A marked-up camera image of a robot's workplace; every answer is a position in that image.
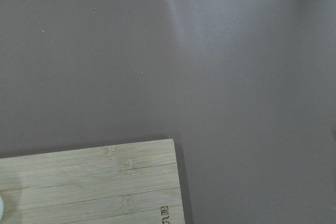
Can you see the bamboo cutting board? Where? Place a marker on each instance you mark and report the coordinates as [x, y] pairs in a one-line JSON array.
[[125, 183]]

